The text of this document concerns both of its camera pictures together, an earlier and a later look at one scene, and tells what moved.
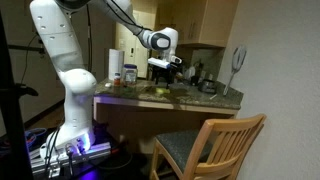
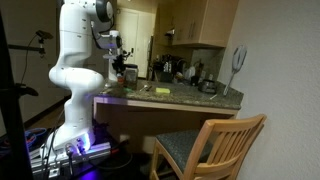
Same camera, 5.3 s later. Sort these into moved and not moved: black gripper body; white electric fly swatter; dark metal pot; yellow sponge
Moved: black gripper body
Not moved: dark metal pot; yellow sponge; white electric fly swatter
